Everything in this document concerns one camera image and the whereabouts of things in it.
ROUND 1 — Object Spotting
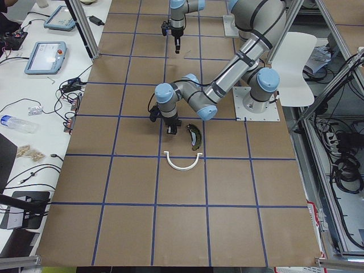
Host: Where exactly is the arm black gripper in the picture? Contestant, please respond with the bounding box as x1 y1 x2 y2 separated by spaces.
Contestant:
163 114 181 135
171 28 183 54

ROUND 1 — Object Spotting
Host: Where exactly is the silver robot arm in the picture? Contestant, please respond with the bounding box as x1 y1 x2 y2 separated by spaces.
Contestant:
169 0 205 54
155 0 286 135

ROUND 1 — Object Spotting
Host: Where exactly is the white semicircular plastic clamp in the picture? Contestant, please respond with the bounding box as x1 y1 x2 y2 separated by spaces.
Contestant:
163 151 203 171

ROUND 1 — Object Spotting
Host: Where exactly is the olive curved brake shoe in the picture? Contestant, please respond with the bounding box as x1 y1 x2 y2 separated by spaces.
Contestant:
186 123 202 151

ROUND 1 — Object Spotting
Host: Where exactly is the black power adapter brick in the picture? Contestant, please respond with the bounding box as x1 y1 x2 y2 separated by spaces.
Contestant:
89 15 105 26

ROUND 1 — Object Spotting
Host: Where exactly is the far blue teach pendant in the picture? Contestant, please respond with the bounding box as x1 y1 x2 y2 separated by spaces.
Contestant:
43 6 76 31

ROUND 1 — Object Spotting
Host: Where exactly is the blue teach pendant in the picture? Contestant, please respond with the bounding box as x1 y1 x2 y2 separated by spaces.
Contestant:
24 42 67 75
43 6 76 31

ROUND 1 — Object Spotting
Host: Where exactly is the white plastic chair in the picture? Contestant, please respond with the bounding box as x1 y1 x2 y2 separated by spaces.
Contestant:
271 32 317 107

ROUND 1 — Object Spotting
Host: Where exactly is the near blue teach pendant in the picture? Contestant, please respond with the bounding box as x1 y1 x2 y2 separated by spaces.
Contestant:
24 42 67 75

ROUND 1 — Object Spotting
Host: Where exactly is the blister pack of pills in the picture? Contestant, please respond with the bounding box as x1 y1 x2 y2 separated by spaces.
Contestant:
28 105 43 116

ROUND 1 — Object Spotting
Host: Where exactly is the bag of wooden pieces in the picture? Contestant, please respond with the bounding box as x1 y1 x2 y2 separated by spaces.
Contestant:
16 145 45 162

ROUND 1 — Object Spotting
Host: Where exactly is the black monitor stand base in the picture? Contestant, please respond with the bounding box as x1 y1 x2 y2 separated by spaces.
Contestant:
1 191 51 230

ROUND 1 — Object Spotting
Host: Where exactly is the clear plastic water bottle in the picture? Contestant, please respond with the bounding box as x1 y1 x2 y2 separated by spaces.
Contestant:
1 115 39 133

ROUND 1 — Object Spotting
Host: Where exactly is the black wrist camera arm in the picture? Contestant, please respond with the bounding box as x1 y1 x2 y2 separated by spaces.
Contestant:
150 105 160 122
161 21 170 36

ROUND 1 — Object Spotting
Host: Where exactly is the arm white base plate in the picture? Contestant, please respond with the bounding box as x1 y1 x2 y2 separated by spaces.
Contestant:
222 15 239 38
233 86 280 122

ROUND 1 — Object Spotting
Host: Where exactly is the aluminium frame post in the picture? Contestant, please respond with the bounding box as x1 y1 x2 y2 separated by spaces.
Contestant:
69 0 100 60

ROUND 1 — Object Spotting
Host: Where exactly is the black usb hub with cables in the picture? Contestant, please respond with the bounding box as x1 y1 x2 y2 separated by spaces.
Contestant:
61 80 86 93

